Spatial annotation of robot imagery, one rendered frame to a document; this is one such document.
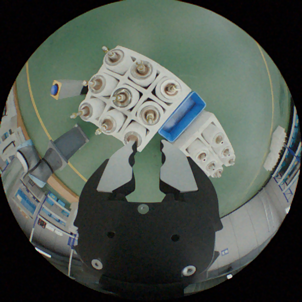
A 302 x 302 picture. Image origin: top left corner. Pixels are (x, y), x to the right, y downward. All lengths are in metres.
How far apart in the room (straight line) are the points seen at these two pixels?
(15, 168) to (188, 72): 1.00
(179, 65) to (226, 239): 6.62
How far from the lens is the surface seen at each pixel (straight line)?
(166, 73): 0.41
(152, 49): 0.66
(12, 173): 0.53
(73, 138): 0.74
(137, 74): 0.33
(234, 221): 6.53
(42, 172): 0.61
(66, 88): 0.47
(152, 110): 0.32
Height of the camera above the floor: 0.57
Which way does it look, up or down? 58 degrees down
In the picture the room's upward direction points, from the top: 179 degrees counter-clockwise
